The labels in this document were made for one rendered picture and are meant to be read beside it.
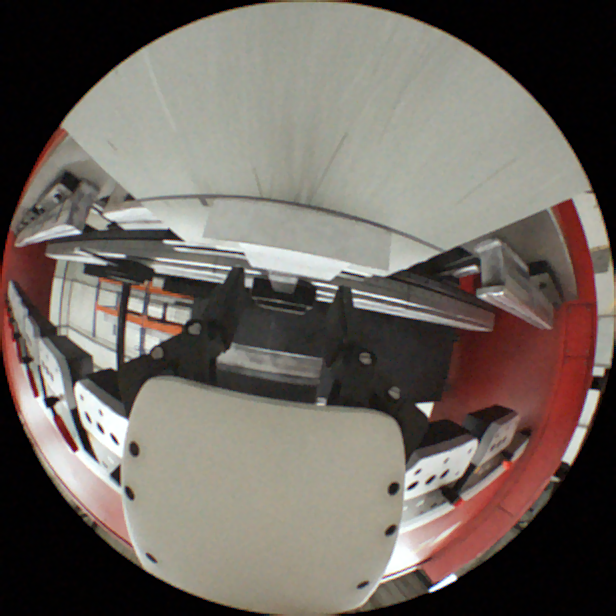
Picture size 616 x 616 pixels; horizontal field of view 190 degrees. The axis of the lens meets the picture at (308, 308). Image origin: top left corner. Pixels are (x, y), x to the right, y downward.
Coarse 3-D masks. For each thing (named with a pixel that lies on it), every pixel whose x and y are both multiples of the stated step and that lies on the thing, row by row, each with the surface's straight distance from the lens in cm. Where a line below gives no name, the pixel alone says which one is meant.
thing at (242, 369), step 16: (240, 352) 18; (256, 352) 18; (272, 352) 18; (224, 368) 18; (240, 368) 18; (256, 368) 18; (272, 368) 18; (288, 368) 18; (304, 368) 18; (320, 368) 18; (224, 384) 18; (240, 384) 18; (256, 384) 17; (272, 384) 17; (288, 384) 17; (304, 384) 17; (288, 400) 18; (304, 400) 18
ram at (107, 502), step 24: (24, 384) 103; (24, 408) 155; (48, 432) 80; (48, 456) 138; (72, 456) 60; (96, 456) 43; (72, 480) 96; (96, 480) 53; (504, 480) 93; (96, 504) 87; (120, 504) 53; (480, 504) 84; (120, 528) 93; (432, 528) 58; (456, 528) 90; (408, 552) 73; (432, 552) 118
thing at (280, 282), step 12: (276, 276) 23; (288, 276) 22; (252, 288) 37; (264, 288) 36; (276, 288) 33; (288, 288) 30; (300, 288) 36; (312, 288) 37; (264, 300) 37; (276, 300) 36; (288, 300) 36; (300, 300) 36; (312, 300) 36; (300, 312) 37
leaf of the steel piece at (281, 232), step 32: (224, 224) 9; (256, 224) 9; (288, 224) 9; (320, 224) 9; (352, 224) 9; (256, 256) 18; (288, 256) 16; (320, 256) 8; (352, 256) 9; (384, 256) 9
